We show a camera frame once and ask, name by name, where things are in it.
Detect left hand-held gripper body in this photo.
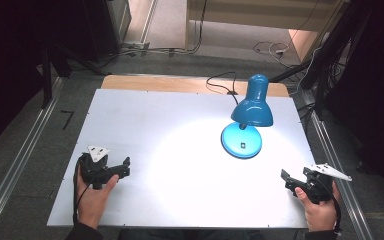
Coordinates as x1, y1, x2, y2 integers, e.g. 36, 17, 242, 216
78, 144, 122, 191

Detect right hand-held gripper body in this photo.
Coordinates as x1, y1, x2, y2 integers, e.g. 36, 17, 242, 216
292, 162, 353, 205

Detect person's right hand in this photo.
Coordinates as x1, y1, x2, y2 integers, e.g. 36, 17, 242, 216
294, 181, 342, 233

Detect person's left hand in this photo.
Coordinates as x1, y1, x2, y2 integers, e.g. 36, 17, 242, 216
75, 159, 120, 231

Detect white table board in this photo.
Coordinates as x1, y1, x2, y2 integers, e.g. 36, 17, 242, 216
46, 88, 318, 230

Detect blue desk lamp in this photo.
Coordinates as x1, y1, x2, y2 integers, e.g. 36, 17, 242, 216
220, 73, 275, 160

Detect black metal stand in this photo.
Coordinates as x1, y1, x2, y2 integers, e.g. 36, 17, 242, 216
40, 44, 108, 110

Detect grey power strip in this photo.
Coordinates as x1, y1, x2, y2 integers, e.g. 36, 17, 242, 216
122, 40, 152, 57

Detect black tripod stand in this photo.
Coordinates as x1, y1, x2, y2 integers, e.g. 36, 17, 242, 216
269, 0, 373, 118

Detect dark cabinet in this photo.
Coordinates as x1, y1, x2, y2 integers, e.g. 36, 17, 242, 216
80, 0, 133, 63

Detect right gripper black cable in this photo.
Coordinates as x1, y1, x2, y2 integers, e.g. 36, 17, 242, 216
324, 179, 344, 233

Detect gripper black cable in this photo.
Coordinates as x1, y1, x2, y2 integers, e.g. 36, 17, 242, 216
324, 179, 344, 233
72, 159, 96, 225

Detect aluminium floor rail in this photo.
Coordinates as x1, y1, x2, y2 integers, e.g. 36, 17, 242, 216
0, 77, 65, 240
302, 91, 376, 240

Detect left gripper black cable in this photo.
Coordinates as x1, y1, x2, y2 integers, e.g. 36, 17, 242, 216
72, 159, 96, 225

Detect black lamp cable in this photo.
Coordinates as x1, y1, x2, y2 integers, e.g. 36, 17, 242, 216
206, 71, 240, 106

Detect white floor cable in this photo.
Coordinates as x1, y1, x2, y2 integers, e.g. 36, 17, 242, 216
252, 40, 303, 69

